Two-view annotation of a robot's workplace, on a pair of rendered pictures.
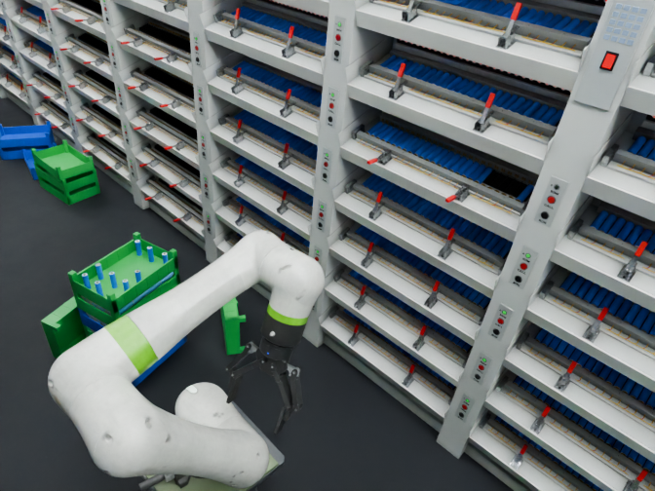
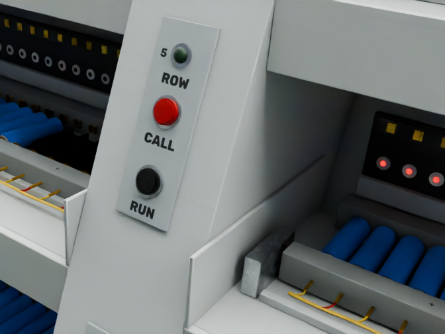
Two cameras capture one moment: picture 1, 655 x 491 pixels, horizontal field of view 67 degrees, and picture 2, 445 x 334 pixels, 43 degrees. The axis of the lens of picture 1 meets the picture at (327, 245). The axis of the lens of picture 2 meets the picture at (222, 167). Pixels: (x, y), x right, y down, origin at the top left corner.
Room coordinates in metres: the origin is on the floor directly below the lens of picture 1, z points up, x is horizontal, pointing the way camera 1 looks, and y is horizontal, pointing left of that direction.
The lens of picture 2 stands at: (0.68, -0.47, 1.08)
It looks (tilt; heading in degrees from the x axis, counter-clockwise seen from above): 8 degrees down; 347
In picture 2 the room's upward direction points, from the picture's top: 15 degrees clockwise
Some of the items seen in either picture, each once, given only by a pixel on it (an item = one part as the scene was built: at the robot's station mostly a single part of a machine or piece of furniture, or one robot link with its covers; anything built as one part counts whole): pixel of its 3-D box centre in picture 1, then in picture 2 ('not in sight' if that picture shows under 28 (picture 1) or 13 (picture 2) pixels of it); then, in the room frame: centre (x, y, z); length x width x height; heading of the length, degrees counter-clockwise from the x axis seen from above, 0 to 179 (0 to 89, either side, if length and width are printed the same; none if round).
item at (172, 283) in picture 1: (129, 286); not in sight; (1.30, 0.70, 0.36); 0.30 x 0.20 x 0.08; 154
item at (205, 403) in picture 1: (206, 423); not in sight; (0.74, 0.26, 0.45); 0.16 x 0.13 x 0.19; 49
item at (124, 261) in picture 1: (126, 269); not in sight; (1.30, 0.70, 0.44); 0.30 x 0.20 x 0.08; 154
